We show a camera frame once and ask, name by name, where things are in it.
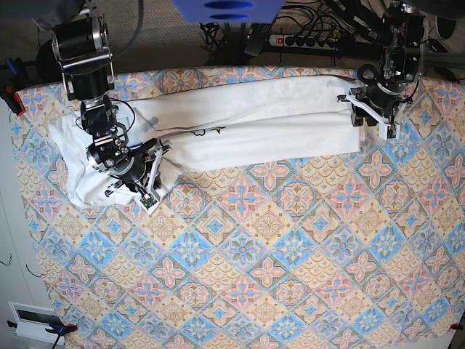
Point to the clamp at table bottom-left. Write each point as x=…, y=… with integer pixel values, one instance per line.
x=60, y=329

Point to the white wall outlet panel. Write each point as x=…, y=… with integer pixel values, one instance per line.
x=32, y=322

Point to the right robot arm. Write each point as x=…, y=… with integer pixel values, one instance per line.
x=81, y=48

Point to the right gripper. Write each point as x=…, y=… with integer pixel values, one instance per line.
x=136, y=167

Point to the white printed T-shirt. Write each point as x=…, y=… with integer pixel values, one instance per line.
x=234, y=125

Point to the blue plastic box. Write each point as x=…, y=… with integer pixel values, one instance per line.
x=228, y=11

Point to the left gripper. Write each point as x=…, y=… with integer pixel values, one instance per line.
x=380, y=96

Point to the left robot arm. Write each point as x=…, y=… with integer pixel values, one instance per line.
x=401, y=39

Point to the clamp at table top-left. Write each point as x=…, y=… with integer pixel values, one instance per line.
x=9, y=89

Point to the black power strip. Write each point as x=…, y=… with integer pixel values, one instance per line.
x=303, y=42

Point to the patterned tablecloth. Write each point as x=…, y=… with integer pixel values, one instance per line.
x=363, y=250

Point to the clamp at table bottom-right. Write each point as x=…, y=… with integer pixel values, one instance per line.
x=456, y=327

